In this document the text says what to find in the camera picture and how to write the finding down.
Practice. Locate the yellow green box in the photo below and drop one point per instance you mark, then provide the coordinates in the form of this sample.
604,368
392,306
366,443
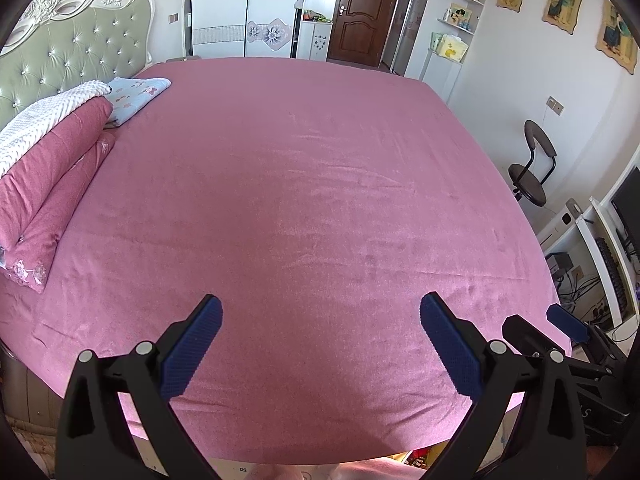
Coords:
450,47

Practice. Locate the white desk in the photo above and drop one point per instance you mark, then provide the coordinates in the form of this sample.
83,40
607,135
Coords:
590,240

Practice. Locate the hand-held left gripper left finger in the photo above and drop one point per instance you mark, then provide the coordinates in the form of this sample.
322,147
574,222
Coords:
192,345

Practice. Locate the folded pink quilt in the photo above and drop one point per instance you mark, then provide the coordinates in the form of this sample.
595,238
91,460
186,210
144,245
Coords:
50,185

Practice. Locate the green tufted headboard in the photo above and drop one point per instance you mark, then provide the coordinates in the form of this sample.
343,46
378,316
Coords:
75,55

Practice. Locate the dark sliding door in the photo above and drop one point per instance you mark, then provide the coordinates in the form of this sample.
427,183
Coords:
412,20

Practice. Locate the pink bed sheet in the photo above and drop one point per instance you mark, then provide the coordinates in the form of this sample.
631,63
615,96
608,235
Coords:
310,185

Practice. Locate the white fleece blanket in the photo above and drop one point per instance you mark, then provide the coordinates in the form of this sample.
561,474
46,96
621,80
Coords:
40,115

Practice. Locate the white corner shelf unit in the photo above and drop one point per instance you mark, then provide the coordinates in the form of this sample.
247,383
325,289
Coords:
442,80

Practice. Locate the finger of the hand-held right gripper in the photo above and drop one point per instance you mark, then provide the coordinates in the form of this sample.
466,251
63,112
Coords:
567,321
525,332

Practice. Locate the black round chair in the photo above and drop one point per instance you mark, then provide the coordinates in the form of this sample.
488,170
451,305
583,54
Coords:
530,190

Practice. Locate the black keyboard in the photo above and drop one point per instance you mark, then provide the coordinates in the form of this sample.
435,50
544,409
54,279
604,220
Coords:
611,275

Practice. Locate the blue patterned pillow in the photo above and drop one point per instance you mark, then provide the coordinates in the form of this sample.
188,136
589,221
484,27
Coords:
132,97

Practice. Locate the brown wooden door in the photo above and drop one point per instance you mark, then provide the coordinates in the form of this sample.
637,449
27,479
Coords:
365,10

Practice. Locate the white open shelf unit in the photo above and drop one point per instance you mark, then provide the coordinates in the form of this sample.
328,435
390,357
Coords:
317,40

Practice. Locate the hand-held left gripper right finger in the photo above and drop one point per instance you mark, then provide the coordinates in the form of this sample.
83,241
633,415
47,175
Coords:
447,345

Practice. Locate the white flower wardrobe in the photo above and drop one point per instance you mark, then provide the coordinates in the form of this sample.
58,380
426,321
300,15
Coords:
225,5

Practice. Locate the black box device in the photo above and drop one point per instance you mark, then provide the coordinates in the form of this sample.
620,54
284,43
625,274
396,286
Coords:
560,265

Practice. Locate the black computer monitor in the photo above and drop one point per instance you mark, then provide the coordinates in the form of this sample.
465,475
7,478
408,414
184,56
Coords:
627,205

